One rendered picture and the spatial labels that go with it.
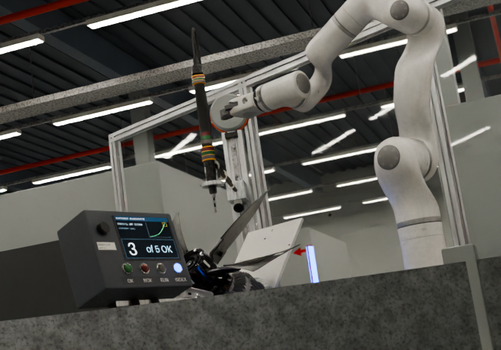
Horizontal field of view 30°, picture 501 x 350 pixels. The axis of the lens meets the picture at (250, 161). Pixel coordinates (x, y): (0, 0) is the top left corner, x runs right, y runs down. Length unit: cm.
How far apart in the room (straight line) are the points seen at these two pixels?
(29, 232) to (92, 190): 44
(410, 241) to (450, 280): 135
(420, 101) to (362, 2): 33
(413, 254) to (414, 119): 36
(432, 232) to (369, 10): 64
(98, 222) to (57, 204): 323
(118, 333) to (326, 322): 25
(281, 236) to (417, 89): 94
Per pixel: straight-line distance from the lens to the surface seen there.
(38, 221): 536
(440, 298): 115
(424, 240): 249
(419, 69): 256
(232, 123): 370
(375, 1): 263
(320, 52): 270
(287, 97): 274
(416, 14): 252
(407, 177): 247
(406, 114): 256
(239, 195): 352
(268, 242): 329
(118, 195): 438
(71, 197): 527
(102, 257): 204
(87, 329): 111
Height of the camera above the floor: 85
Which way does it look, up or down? 13 degrees up
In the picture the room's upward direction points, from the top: 8 degrees counter-clockwise
